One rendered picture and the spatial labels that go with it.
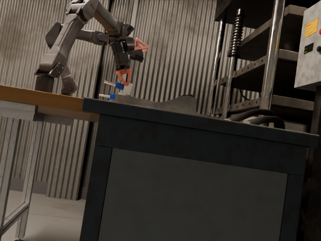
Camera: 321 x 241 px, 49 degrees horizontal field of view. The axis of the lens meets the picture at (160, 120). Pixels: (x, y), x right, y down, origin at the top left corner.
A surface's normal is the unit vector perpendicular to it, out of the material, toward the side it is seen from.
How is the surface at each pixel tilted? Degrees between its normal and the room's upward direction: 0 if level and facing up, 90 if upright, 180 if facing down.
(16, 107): 90
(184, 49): 90
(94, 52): 90
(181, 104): 90
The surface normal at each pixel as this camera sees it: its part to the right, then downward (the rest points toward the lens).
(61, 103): 0.14, -0.03
